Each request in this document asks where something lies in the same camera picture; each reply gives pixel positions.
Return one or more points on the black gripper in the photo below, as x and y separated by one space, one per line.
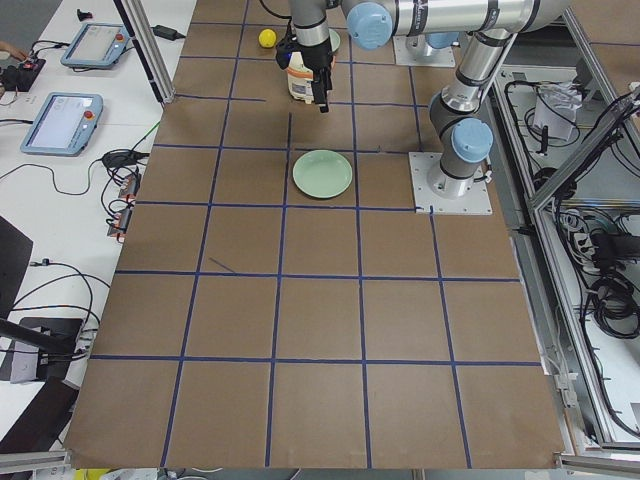
316 56

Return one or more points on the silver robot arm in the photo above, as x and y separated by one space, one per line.
466 139
371 24

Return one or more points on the white rice cooker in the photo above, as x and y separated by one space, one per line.
299 79

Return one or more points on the light green plate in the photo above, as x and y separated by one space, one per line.
322 174
335 40

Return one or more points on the yellow toy potato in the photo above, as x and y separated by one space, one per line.
267 38

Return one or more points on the black power adapter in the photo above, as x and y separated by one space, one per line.
167 33

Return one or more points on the blue teach pendant far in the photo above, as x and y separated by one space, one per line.
96 45

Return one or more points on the blue teach pendant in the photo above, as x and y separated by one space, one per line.
96 45
64 125

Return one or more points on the blue teach pendant near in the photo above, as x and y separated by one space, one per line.
64 125

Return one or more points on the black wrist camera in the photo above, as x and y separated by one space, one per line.
284 50

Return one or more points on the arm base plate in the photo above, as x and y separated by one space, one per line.
428 50
436 193

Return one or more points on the aluminium frame post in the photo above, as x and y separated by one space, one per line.
136 23

